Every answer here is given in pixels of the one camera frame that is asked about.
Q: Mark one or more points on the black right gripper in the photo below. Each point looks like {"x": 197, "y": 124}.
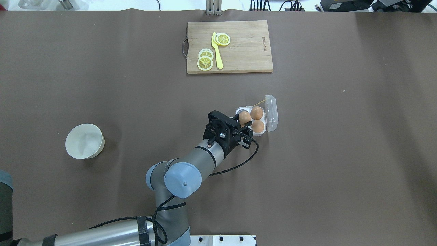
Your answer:
{"x": 233, "y": 141}

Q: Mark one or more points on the brown egg from bowl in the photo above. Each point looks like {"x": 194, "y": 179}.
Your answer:
{"x": 244, "y": 118}

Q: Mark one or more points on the clear plastic egg box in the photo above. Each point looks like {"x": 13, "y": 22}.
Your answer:
{"x": 270, "y": 117}

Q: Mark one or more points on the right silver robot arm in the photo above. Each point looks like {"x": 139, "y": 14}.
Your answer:
{"x": 57, "y": 194}

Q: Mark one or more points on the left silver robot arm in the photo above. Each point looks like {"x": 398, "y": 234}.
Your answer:
{"x": 6, "y": 208}

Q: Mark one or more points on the brown egg in box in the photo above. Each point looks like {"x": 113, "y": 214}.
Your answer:
{"x": 257, "y": 126}
{"x": 256, "y": 113}

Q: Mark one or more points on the wooden cutting board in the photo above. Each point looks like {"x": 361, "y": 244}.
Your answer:
{"x": 249, "y": 50}

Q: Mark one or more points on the white ceramic bowl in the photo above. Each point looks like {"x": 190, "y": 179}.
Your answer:
{"x": 85, "y": 141}

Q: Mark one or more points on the white camera post pedestal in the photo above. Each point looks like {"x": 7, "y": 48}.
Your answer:
{"x": 223, "y": 240}

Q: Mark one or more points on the aluminium frame post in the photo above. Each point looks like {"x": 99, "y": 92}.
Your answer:
{"x": 214, "y": 7}

